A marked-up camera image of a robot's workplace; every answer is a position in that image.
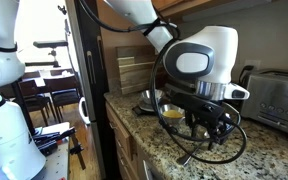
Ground stainless steel dishwasher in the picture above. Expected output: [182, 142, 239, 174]
[140, 156, 165, 180]

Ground black clamp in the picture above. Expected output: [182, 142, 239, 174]
[68, 133, 88, 171]

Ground wooden upper cabinet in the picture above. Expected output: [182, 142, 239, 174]
[150, 0, 272, 23]

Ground white perforated robot table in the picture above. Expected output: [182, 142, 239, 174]
[30, 121, 72, 180]

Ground black tools pile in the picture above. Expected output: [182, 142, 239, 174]
[32, 126, 78, 157]

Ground stainless steel toaster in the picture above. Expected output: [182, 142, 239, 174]
[239, 69, 288, 143]

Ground black digital kitchen scale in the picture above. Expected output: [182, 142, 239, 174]
[132, 99, 165, 117]

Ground dark inlaid wooden cutting board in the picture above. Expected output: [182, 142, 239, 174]
[115, 44, 165, 96]

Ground small stainless steel bowl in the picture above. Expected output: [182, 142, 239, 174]
[140, 88, 165, 106]
[158, 103, 187, 125]

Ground black power plug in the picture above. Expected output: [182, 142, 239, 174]
[238, 64, 256, 86]

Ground white wall outlet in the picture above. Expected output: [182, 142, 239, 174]
[244, 59, 262, 70]

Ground black camera on stand arm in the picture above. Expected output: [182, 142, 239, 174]
[23, 39, 70, 69]

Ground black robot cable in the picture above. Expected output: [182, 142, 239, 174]
[78, 0, 248, 165]

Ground wooden drawer cabinet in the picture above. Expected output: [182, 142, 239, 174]
[104, 101, 142, 180]

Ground white ring shaped object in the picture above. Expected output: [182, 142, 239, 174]
[78, 96, 92, 126]

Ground dark wooden dining chair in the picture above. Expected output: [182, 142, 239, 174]
[17, 79, 52, 127]
[43, 75, 83, 124]

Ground yellow grain contents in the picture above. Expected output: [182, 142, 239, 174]
[163, 109, 184, 119]

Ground wooden dining table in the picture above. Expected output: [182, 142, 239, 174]
[0, 68, 82, 99]

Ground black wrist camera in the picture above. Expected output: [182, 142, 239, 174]
[170, 91, 233, 126]

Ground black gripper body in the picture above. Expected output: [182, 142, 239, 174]
[193, 114, 227, 138]

